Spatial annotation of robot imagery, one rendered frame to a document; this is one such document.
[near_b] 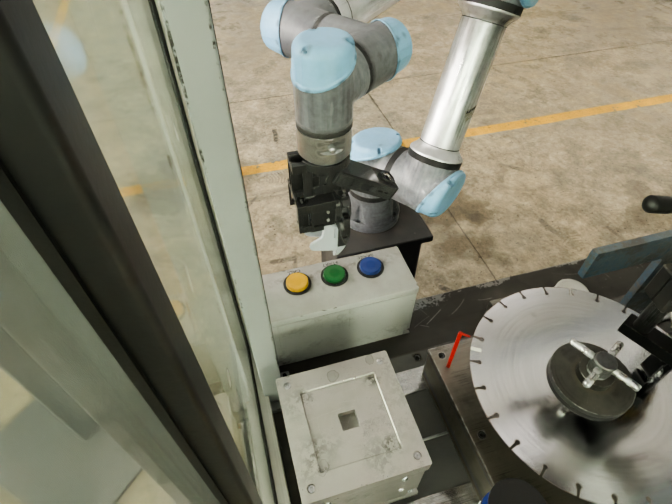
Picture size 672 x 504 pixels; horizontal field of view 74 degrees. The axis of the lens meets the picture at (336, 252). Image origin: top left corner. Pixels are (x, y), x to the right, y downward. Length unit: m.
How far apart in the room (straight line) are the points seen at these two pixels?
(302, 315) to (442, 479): 0.35
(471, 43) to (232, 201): 0.60
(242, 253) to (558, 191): 2.29
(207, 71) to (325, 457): 0.50
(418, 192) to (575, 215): 1.68
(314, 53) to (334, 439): 0.50
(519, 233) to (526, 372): 1.67
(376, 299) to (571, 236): 1.73
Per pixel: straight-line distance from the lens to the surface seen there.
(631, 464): 0.71
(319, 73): 0.54
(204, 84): 0.40
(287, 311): 0.78
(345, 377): 0.71
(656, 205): 0.59
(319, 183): 0.65
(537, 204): 2.54
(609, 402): 0.73
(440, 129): 0.94
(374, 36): 0.63
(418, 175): 0.95
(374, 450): 0.68
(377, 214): 1.09
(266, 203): 2.36
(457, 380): 0.79
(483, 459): 0.75
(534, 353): 0.74
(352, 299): 0.80
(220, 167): 0.45
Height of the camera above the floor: 1.54
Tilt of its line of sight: 47 degrees down
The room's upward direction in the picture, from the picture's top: straight up
